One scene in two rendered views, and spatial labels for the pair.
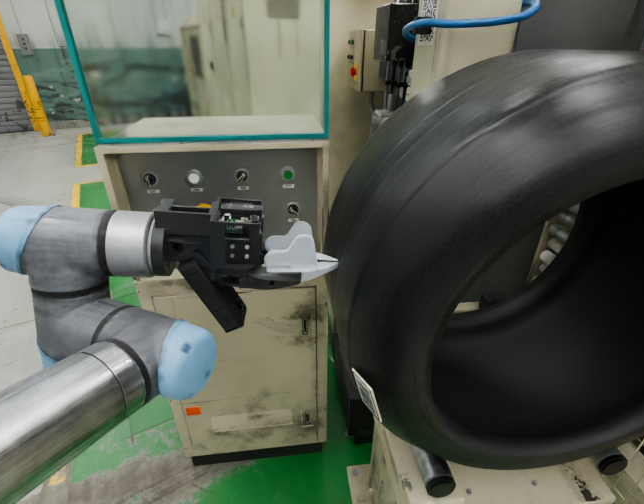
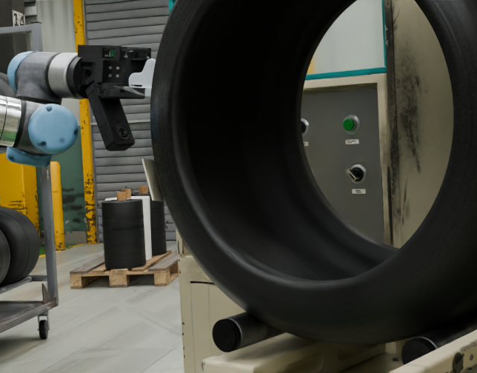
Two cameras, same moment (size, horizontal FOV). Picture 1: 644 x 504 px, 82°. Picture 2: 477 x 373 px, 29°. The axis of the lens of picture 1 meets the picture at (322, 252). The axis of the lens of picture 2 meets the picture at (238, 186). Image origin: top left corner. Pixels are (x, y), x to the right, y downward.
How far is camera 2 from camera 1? 1.22 m
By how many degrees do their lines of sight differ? 49
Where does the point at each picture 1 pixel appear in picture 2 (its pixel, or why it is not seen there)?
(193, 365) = (50, 122)
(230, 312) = (108, 128)
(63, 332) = not seen: hidden behind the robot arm
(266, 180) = (327, 134)
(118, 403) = (1, 115)
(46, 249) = (26, 68)
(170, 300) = (207, 289)
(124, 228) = (62, 56)
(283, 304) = not seen: hidden behind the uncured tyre
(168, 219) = (84, 50)
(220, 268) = (99, 82)
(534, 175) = not seen: outside the picture
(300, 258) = (148, 78)
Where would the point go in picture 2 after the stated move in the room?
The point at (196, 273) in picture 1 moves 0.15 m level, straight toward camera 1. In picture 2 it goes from (92, 92) to (38, 89)
